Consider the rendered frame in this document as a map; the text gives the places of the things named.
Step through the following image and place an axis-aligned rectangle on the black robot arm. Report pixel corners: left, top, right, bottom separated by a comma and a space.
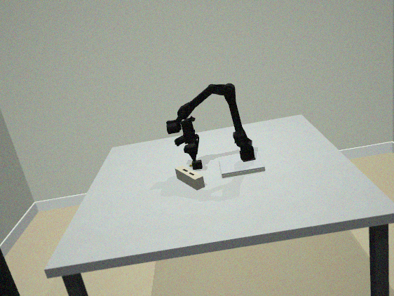
166, 83, 256, 162

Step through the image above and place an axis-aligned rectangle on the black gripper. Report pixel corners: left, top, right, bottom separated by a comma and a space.
183, 129, 199, 162

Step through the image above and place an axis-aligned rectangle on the black two-prong plug charger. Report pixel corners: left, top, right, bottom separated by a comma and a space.
189, 160, 203, 170

